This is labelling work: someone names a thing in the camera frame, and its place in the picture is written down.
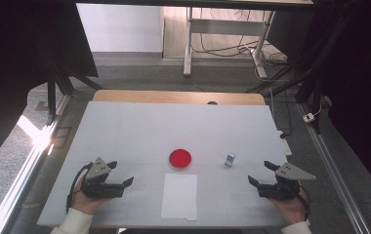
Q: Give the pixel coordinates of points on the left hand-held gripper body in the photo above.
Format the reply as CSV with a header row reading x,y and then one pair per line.
x,y
99,170

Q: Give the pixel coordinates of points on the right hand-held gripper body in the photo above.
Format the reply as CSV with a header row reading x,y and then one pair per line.
x,y
291,172

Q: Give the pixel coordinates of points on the small white stamp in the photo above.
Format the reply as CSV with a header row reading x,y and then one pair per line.
x,y
228,162

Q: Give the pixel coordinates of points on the blue stamp cap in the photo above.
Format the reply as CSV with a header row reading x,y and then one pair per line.
x,y
231,156

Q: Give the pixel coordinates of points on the white paper sheet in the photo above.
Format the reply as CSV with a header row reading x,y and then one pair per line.
x,y
178,198

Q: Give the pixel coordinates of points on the red round ink dish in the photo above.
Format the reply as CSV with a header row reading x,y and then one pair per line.
x,y
180,158

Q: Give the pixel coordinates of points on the person's left hand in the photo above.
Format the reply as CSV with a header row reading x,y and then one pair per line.
x,y
82,203

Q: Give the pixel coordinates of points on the person's right hand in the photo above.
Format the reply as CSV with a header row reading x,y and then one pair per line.
x,y
292,209

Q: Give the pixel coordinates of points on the white power strip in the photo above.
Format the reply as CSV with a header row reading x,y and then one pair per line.
x,y
285,144

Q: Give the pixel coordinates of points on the white board mat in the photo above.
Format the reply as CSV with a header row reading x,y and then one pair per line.
x,y
134,130

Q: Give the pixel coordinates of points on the white plug adapter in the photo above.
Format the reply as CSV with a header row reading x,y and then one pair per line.
x,y
309,117

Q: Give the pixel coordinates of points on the black curtain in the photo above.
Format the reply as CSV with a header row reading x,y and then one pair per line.
x,y
356,71
17,58

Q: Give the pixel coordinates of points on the aluminium floor rail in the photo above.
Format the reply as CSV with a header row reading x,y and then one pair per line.
x,y
24,182
339,182

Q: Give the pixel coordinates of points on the white metal desk frame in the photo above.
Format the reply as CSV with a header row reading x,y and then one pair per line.
x,y
227,26

